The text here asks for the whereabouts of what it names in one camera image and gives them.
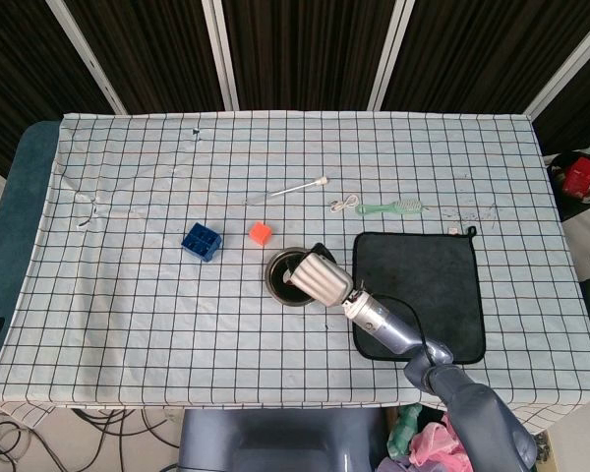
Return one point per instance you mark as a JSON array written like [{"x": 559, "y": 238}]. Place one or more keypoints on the white black-grid tablecloth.
[{"x": 128, "y": 319}]

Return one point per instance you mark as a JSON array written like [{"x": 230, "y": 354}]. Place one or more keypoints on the grey-blue robot torso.
[{"x": 275, "y": 442}]

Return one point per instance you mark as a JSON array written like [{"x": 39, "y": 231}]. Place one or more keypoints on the white slanted frame post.
[{"x": 86, "y": 54}]

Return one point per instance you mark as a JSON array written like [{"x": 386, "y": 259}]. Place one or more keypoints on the blue four-cell plastic block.
[{"x": 201, "y": 241}]

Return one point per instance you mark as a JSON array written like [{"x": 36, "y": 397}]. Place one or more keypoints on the orange cube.
[{"x": 260, "y": 234}]

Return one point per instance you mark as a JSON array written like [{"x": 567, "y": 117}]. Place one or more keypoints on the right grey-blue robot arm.
[{"x": 388, "y": 327}]

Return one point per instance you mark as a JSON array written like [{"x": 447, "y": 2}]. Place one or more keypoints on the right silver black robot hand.
[{"x": 322, "y": 280}]

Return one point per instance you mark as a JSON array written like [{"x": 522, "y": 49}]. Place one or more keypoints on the stainless steel bowl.
[{"x": 281, "y": 295}]

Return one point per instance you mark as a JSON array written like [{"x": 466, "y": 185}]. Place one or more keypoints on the small white tag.
[{"x": 453, "y": 230}]

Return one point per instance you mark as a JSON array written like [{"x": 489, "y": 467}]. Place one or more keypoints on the green cloth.
[{"x": 403, "y": 432}]

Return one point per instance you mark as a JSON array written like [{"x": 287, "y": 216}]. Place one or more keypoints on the pink plastic bag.
[{"x": 437, "y": 447}]

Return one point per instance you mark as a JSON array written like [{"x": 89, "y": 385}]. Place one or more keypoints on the green brush with white bristles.
[{"x": 408, "y": 205}]

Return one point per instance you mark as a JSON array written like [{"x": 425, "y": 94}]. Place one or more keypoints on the black bag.
[{"x": 575, "y": 209}]

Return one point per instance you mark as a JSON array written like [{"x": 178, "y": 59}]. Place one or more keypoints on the dark grey towel mat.
[{"x": 437, "y": 275}]

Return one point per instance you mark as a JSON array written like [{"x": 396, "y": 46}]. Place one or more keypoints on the glass test tube with stopper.
[{"x": 319, "y": 181}]

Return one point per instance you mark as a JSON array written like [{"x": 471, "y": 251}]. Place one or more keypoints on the white double frame post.
[{"x": 221, "y": 54}]

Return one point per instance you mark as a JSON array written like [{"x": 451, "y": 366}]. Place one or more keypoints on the red box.
[{"x": 582, "y": 172}]

